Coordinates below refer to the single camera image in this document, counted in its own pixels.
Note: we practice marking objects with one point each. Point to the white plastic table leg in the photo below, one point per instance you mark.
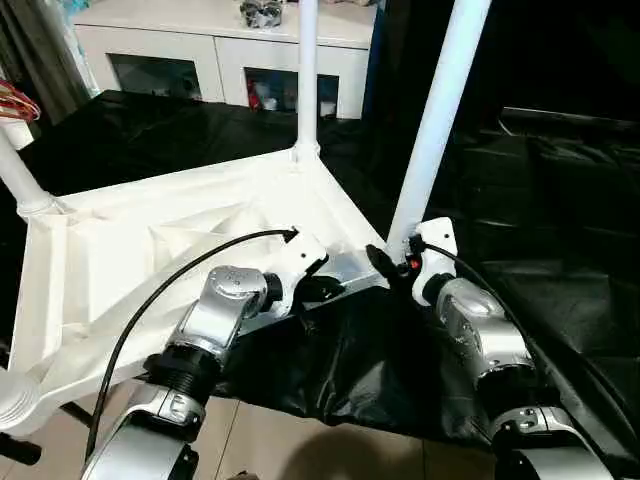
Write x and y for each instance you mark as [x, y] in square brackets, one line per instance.
[20, 175]
[435, 125]
[307, 75]
[15, 400]

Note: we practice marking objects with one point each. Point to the white plastic table top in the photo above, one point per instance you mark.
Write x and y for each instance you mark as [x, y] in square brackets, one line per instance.
[150, 200]

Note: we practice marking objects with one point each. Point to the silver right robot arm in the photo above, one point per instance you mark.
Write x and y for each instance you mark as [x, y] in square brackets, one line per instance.
[480, 320]

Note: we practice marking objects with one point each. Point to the black mat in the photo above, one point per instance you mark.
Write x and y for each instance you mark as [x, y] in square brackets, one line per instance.
[500, 200]

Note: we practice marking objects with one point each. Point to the long black bar device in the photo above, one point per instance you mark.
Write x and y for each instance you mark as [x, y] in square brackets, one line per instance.
[570, 117]

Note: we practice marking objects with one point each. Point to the white glass-door cabinet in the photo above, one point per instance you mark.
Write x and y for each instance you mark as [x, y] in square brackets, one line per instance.
[200, 50]

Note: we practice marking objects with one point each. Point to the dark grey bundle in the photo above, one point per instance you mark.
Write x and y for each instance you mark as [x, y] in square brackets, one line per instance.
[262, 12]

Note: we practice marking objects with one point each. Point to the white blue patterned roll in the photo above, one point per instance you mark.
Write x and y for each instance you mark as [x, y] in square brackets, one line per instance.
[82, 65]

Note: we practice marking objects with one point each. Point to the white storage box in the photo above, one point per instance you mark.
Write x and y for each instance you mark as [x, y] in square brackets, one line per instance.
[20, 135]

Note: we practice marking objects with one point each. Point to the red clothes hangers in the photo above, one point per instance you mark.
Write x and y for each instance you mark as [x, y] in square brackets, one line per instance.
[25, 107]

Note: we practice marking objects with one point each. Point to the grey curtain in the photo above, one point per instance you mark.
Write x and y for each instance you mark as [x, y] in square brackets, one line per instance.
[40, 50]

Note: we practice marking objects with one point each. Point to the black folding frame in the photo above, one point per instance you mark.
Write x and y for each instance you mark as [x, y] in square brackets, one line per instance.
[20, 450]

